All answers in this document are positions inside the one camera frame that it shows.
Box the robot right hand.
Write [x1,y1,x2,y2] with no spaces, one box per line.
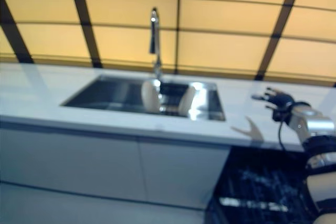
[251,87,295,114]

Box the black built-in dishwasher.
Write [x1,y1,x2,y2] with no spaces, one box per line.
[204,144,324,224]

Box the cream round plate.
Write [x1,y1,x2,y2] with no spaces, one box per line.
[179,86,196,118]
[141,80,162,113]

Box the dark wire dishwasher rack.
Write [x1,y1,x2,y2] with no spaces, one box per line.
[220,155,317,224]

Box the black sink drying rack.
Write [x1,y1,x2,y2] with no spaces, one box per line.
[156,82,190,116]

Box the chrome pull-down kitchen faucet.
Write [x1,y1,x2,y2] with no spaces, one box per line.
[149,7,163,81]

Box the white cabinet door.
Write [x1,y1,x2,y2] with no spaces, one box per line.
[0,125,148,201]
[137,136,232,210]

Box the stainless steel sink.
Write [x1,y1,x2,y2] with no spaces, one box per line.
[60,74,227,123]

